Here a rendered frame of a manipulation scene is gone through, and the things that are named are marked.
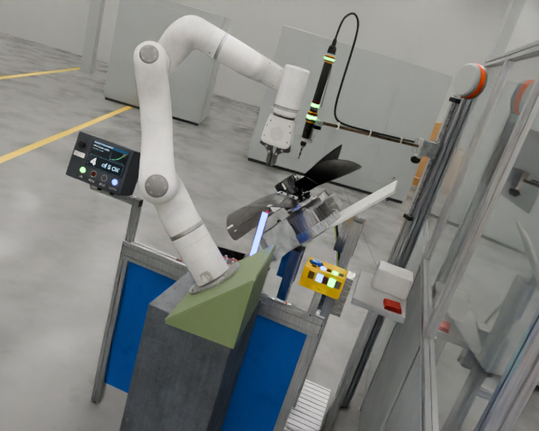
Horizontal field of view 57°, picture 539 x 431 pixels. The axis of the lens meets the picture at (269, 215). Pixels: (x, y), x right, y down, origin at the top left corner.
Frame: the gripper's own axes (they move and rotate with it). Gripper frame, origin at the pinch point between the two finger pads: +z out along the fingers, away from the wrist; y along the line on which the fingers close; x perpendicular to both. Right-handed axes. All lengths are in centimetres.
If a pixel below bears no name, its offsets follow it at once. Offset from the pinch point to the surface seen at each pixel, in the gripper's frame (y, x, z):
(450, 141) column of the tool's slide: 60, 88, -17
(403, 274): 61, 65, 46
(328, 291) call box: 33, 9, 43
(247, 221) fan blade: -15, 50, 43
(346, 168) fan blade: 21, 53, 5
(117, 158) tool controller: -63, 10, 22
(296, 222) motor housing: 8, 50, 35
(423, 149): 50, 81, -10
